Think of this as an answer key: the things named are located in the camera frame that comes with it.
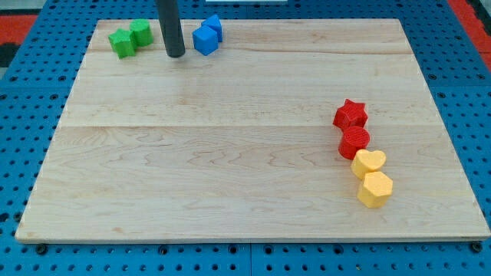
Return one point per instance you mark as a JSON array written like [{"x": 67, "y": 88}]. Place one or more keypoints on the yellow heart block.
[{"x": 366, "y": 161}]

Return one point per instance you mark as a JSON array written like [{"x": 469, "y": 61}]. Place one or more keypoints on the red cylinder block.
[{"x": 353, "y": 138}]

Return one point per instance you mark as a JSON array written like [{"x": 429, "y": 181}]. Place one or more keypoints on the blue cube block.
[{"x": 205, "y": 40}]

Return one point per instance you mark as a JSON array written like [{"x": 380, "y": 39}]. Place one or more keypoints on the light wooden board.
[{"x": 240, "y": 146}]

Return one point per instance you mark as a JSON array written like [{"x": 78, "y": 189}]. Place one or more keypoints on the blue triangular block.
[{"x": 214, "y": 23}]

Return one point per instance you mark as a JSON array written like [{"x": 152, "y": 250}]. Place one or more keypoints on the green star block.
[{"x": 123, "y": 43}]

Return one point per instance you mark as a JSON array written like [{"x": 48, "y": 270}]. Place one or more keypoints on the red star block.
[{"x": 350, "y": 114}]

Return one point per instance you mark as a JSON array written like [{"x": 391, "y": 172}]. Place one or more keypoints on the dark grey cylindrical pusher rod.
[{"x": 170, "y": 25}]

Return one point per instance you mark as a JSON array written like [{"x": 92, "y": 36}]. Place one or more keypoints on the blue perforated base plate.
[{"x": 37, "y": 83}]

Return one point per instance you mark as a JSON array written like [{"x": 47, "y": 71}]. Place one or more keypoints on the green cylinder block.
[{"x": 142, "y": 32}]

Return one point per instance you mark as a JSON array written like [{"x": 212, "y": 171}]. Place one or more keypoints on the yellow hexagon block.
[{"x": 375, "y": 189}]

